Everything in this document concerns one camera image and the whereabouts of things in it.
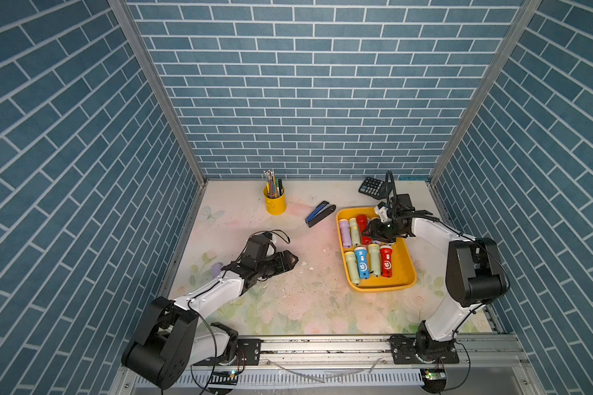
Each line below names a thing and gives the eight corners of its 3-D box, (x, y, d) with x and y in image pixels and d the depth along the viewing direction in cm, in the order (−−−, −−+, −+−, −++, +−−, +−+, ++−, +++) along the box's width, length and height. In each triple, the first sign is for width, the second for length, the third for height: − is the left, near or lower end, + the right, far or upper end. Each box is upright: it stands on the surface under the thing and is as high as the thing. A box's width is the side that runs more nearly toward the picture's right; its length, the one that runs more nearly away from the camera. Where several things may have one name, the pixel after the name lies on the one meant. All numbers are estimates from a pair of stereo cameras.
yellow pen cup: (264, 215, 109) (261, 202, 102) (266, 200, 115) (264, 187, 108) (285, 215, 109) (284, 202, 102) (286, 200, 115) (285, 187, 108)
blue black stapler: (301, 220, 107) (301, 217, 106) (325, 201, 115) (325, 198, 113) (311, 229, 105) (312, 226, 103) (335, 209, 112) (336, 206, 110)
